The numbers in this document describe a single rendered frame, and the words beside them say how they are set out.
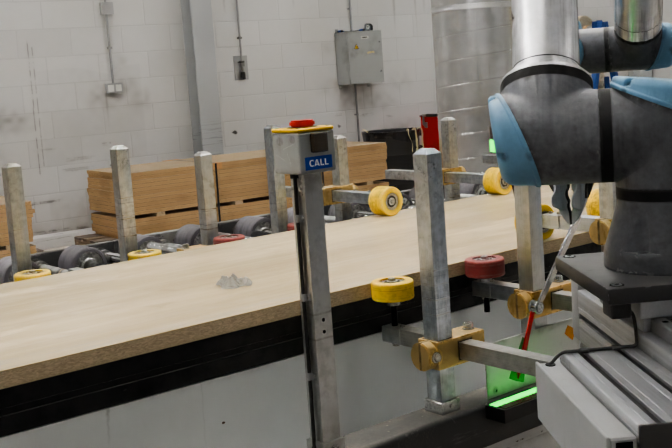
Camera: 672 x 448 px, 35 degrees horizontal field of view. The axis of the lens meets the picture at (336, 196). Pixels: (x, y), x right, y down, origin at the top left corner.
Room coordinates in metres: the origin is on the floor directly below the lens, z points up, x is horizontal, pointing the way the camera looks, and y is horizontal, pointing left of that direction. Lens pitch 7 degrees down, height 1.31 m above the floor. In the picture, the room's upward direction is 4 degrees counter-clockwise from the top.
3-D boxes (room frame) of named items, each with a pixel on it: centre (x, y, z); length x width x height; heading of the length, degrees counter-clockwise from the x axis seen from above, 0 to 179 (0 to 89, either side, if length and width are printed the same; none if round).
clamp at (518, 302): (1.97, -0.37, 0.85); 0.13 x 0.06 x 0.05; 128
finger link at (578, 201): (1.88, -0.43, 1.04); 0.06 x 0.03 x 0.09; 148
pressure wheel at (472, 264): (2.11, -0.29, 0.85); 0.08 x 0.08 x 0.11
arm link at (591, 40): (1.79, -0.41, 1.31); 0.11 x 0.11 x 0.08; 76
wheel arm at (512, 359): (1.80, -0.22, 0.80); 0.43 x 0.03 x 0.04; 38
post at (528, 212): (1.96, -0.36, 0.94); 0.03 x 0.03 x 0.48; 38
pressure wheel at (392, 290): (1.95, -0.09, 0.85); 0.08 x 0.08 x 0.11
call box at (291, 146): (1.64, 0.04, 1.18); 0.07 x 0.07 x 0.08; 38
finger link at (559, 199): (1.90, -0.40, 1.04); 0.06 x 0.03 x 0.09; 148
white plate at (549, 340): (1.92, -0.35, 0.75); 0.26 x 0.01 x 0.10; 128
